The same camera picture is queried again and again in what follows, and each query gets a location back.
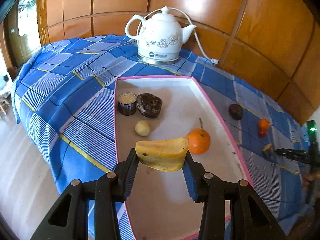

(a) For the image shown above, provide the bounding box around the tan longan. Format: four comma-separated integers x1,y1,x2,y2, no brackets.
134,120,151,137

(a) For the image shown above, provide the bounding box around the blue plaid bed sheet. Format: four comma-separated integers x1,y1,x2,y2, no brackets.
11,35,315,240

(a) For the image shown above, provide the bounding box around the white bench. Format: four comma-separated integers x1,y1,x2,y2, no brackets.
0,69,13,98

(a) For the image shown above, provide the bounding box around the wooden glazed door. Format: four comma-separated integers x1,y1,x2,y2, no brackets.
0,0,42,68

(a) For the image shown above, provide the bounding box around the person's right hand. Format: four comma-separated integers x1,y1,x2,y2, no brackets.
302,171,315,192

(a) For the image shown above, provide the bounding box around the pink-rimmed white cardboard tray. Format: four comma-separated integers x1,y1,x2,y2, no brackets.
114,75,254,240

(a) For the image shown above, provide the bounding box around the small wooden stool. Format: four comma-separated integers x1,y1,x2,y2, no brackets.
0,97,8,117

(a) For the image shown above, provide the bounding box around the yellow mango slice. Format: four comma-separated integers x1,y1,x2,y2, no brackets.
135,137,189,172

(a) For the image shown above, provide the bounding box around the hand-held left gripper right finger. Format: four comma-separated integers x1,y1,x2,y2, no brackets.
182,152,287,240

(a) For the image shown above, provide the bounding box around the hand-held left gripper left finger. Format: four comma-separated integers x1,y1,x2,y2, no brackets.
30,149,140,240

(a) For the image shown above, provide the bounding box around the orange mandarin with stem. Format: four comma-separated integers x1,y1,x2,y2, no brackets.
186,117,211,155

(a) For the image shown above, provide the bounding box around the white power cable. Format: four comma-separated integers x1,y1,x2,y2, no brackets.
144,6,218,64

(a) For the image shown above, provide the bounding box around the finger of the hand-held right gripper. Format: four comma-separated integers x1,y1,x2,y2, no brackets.
275,148,309,161

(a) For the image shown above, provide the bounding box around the white ceramic electric kettle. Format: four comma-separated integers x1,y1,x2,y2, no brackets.
125,6,197,65

